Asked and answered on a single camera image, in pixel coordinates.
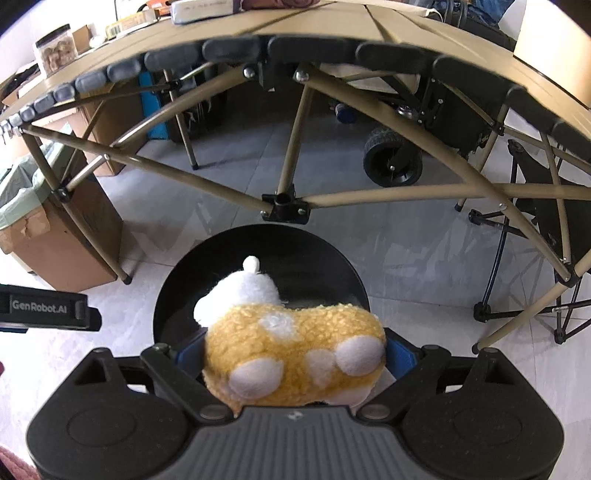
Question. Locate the yellow white plush toy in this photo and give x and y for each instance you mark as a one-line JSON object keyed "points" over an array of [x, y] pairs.
{"points": [[259, 352]]}

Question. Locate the black wheeled cart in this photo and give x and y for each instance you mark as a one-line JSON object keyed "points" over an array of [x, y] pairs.
{"points": [[392, 160]]}

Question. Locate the black folding camp chair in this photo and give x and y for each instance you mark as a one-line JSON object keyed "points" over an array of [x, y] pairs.
{"points": [[545, 216]]}

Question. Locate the blue flat panel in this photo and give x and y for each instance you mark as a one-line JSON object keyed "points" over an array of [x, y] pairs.
{"points": [[150, 103]]}

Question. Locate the white small box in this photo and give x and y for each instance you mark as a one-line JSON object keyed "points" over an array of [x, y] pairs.
{"points": [[189, 11]]}

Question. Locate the cardboard box with green liner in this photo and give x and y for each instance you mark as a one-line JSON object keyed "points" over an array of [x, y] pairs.
{"points": [[36, 228]]}

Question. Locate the blue white container on floor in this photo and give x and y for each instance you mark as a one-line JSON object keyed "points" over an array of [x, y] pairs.
{"points": [[345, 114]]}

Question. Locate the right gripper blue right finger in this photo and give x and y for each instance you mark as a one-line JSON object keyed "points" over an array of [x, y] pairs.
{"points": [[401, 355]]}

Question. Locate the clear jar with snacks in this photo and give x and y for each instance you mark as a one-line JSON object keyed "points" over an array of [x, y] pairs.
{"points": [[55, 50]]}

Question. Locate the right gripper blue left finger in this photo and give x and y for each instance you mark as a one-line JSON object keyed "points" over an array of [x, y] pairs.
{"points": [[190, 354]]}

